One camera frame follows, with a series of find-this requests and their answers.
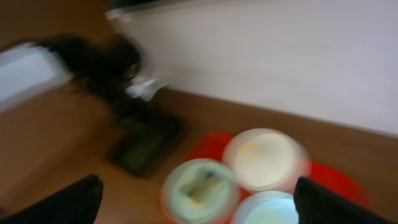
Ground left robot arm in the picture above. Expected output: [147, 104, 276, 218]
[38, 34, 162, 125]

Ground light green plate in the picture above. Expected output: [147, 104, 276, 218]
[160, 158, 241, 224]

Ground green and yellow sponge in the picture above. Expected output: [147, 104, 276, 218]
[179, 170, 221, 203]

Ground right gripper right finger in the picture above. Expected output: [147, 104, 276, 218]
[294, 177, 394, 224]

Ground white plate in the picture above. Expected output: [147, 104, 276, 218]
[222, 128, 311, 192]

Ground light blue plate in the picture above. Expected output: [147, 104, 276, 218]
[231, 190, 299, 224]

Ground red plastic tray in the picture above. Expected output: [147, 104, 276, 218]
[158, 130, 374, 224]

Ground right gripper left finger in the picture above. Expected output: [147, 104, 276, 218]
[1, 174, 104, 224]

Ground black plastic tray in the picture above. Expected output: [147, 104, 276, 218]
[109, 112, 182, 177]

